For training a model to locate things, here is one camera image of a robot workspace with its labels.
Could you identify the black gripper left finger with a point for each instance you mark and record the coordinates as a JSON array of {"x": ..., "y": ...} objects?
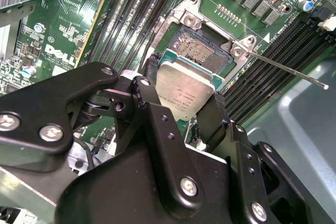
[{"x": 181, "y": 166}]

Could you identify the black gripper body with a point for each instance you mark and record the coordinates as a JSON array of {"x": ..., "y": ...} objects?
[{"x": 118, "y": 195}]

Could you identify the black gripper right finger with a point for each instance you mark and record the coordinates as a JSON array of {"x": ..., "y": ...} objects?
[{"x": 253, "y": 192}]

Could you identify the silver CPU green board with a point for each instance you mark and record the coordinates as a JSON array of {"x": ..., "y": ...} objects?
[{"x": 183, "y": 90}]

